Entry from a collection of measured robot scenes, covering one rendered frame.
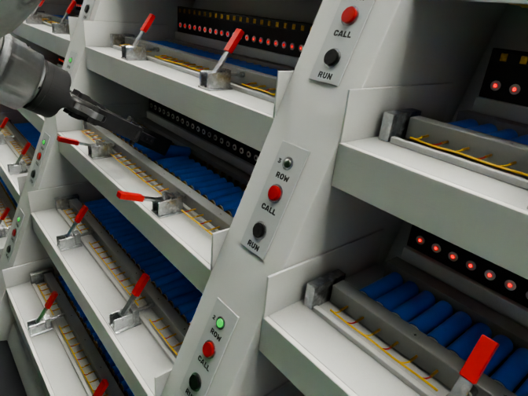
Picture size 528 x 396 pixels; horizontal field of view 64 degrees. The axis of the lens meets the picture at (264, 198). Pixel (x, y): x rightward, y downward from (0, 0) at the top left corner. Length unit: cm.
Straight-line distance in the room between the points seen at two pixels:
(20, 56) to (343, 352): 53
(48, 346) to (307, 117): 71
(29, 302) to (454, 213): 92
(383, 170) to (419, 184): 4
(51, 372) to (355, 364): 63
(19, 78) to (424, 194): 51
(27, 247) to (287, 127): 78
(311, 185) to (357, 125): 7
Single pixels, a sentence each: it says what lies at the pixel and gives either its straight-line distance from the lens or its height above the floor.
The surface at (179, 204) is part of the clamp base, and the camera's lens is 63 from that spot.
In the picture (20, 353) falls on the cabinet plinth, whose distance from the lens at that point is 114.
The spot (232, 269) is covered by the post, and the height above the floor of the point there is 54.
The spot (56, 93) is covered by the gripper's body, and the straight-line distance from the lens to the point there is 67.
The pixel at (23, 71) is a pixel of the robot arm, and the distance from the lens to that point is 65.
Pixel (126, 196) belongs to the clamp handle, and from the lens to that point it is 58.
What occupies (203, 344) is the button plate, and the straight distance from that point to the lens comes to 51.
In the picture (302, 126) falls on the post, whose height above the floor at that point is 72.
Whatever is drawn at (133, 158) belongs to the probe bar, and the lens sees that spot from 79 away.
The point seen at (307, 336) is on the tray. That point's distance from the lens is 43.
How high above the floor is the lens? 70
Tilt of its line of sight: 9 degrees down
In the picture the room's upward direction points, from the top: 23 degrees clockwise
